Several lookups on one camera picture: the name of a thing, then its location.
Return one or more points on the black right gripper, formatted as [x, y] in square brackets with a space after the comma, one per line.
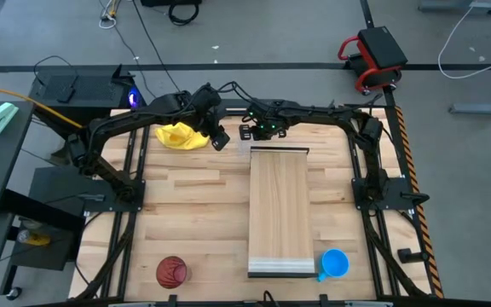
[269, 121]

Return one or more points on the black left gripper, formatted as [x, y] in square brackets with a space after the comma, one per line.
[213, 121]

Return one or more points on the blue plastic mug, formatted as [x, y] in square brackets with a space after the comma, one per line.
[335, 263]

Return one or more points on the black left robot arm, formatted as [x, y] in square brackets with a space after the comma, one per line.
[143, 115]

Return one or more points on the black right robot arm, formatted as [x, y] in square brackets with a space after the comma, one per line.
[369, 145]

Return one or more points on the yellow crumpled cloth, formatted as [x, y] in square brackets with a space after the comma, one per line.
[179, 137]

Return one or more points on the wooden cutting board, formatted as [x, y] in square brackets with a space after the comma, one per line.
[280, 204]

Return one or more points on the black computer case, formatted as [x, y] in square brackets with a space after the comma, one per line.
[83, 91]

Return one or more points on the red and black rolling stool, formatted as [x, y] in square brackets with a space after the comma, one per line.
[375, 55]

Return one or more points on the yellow black hazard tape strip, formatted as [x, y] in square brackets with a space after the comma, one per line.
[420, 213]

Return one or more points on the black lower cart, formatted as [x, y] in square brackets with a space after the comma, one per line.
[53, 251]

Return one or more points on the black clamp knob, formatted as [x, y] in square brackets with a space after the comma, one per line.
[409, 255]

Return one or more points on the yellow object on cart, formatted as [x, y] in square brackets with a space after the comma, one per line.
[36, 239]

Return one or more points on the mint green stapler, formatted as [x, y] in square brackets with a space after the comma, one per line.
[0, 117]

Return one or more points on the grey desk leg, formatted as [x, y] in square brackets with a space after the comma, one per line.
[458, 6]
[484, 106]

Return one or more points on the black caster wheel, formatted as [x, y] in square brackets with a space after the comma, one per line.
[14, 293]

